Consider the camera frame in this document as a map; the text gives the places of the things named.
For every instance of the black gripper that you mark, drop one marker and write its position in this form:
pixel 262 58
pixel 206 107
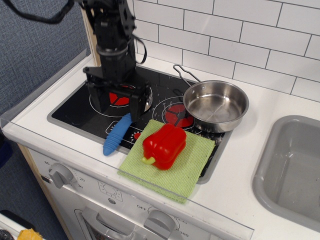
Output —
pixel 114 76

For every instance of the blue handled metal spoon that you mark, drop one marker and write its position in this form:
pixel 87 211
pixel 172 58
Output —
pixel 116 135

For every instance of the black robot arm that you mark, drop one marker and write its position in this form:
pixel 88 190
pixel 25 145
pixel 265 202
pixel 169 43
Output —
pixel 113 25

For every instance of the black toy cooktop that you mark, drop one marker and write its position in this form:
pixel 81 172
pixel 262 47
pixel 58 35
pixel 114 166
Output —
pixel 78 115

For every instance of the red toy bell pepper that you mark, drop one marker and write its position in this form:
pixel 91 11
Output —
pixel 162 148

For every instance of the grey left oven knob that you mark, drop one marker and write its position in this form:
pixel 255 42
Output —
pixel 60 175

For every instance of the grey oven knob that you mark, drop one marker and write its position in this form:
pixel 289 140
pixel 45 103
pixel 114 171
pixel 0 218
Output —
pixel 159 223
pixel 60 175

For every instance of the steel frying pan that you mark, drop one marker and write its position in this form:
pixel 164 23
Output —
pixel 217 106

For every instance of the green cloth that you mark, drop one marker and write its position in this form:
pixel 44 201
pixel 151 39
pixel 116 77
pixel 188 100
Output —
pixel 176 183

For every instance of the white toy oven front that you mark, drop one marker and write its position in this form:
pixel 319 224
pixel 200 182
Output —
pixel 93 210

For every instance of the grey right oven knob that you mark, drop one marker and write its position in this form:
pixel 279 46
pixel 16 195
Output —
pixel 159 223

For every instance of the yellow object at floor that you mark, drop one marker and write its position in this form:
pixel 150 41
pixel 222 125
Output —
pixel 29 234

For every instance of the grey sink basin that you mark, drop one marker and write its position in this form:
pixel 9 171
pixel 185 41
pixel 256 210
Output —
pixel 287 179

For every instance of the wooden side post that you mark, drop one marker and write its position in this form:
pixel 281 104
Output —
pixel 91 42

